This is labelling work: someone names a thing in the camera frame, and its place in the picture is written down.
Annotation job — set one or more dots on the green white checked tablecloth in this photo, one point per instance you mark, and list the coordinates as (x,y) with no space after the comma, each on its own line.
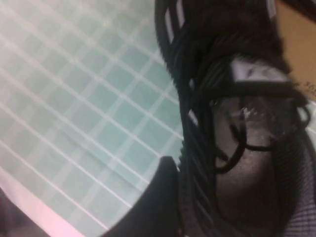
(74,86)

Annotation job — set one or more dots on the black knit sneaker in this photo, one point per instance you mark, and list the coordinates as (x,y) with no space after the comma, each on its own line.
(197,74)

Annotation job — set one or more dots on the brown cardboard shoe box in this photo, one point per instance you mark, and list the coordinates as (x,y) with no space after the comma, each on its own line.
(301,49)

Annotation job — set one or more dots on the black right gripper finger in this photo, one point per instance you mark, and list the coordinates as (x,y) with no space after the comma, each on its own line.
(158,202)

